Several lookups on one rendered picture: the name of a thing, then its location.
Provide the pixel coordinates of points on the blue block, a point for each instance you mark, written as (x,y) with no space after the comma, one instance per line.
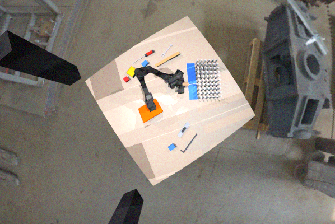
(171,147)
(145,63)

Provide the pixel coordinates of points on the blue flat strip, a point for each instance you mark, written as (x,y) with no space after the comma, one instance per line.
(192,79)

